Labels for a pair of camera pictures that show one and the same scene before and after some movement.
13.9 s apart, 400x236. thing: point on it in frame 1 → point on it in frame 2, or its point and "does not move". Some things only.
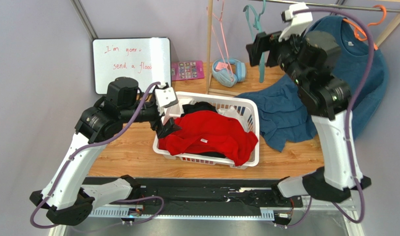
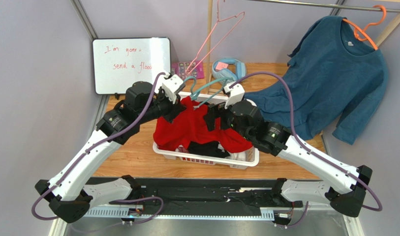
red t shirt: [211, 132] does not move
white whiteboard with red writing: [146, 60] does not move
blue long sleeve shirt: [286, 122] does not move
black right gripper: [272, 49] → [216, 114]
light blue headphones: [225, 77] does not move
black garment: [198, 105] → [207, 149]
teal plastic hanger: [255, 22] → [194, 95]
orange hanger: [360, 33] does not move
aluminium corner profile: [84, 17] does not move
